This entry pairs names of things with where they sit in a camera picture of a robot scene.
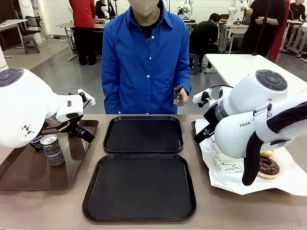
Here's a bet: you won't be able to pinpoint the seated person in black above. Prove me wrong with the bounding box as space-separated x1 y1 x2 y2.
189 13 220 74

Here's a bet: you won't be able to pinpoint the white table with frame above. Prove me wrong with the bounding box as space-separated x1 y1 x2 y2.
280 19 307 57

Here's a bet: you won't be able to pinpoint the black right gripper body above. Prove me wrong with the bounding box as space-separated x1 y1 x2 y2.
203 105 219 130

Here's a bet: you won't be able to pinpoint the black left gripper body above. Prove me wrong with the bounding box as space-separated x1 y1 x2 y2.
49 115 84 135

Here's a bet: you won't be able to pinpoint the chocolate sprinkled donut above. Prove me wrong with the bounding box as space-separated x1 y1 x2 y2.
257 156 281 180

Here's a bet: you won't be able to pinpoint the person in red top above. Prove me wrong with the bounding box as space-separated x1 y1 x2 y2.
69 0 97 66

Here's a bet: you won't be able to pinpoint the large white table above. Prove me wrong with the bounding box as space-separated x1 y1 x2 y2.
205 54 307 96

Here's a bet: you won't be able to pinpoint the grey plastic stool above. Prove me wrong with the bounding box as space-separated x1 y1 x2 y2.
23 35 41 55
189 53 203 74

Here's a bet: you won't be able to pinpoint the white desk with legs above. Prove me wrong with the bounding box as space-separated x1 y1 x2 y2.
0 19 28 58

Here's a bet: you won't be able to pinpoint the standing person in black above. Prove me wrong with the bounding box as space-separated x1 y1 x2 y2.
239 0 287 63

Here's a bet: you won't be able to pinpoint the black office chair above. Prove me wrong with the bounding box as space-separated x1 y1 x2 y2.
24 15 47 47

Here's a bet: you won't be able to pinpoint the smaller black plastic tray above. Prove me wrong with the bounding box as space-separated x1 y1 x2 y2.
102 115 184 154

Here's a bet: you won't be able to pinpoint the person in blue shirt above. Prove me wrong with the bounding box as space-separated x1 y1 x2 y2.
101 0 192 115

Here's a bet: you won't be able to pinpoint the black tray with handle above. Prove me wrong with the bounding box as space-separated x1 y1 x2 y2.
191 120 216 190

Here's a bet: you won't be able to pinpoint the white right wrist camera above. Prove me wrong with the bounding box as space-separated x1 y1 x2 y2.
192 89 213 108

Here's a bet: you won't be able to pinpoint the person's right forearm blue sleeve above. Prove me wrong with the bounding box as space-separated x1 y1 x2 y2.
101 71 120 115

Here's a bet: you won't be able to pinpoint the dark serving tongs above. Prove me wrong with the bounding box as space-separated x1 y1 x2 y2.
174 84 185 106

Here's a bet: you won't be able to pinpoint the thick black cable sleeve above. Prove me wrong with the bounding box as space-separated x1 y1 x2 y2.
241 102 307 186

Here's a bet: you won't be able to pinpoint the distant person in black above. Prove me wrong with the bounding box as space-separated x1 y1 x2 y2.
288 0 307 21

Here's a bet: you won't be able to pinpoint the larger black plastic tray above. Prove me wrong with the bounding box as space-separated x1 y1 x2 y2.
82 153 197 222

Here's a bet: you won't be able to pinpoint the black patterned Pepsi can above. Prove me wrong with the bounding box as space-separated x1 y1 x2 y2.
40 134 66 168

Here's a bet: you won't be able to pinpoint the brown plastic tray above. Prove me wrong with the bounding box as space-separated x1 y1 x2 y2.
0 119 99 192

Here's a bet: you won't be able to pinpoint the white background table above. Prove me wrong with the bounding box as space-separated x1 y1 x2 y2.
219 23 250 55

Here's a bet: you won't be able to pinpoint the large black Pepsi can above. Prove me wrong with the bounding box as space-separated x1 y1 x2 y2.
30 136 46 153

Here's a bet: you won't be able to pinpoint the person in red dress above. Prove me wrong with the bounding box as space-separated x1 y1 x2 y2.
275 0 291 62

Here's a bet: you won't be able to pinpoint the person's left forearm blue sleeve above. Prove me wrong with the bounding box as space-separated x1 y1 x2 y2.
176 64 192 95

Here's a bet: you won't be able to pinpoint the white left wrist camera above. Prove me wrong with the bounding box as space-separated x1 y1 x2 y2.
77 89 96 106

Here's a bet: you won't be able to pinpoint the white paper sheet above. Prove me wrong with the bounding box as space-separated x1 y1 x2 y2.
195 118 307 196

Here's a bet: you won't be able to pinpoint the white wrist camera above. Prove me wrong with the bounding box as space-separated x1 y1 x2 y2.
77 89 96 106
192 89 213 108

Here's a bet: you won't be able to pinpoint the person's left hand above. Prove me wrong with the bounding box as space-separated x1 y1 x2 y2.
173 88 190 106

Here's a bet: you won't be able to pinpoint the grey background table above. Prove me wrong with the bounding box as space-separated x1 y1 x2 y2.
56 23 106 61

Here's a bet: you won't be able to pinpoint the thin black camera cable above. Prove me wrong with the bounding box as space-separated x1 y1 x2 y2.
210 84 233 92

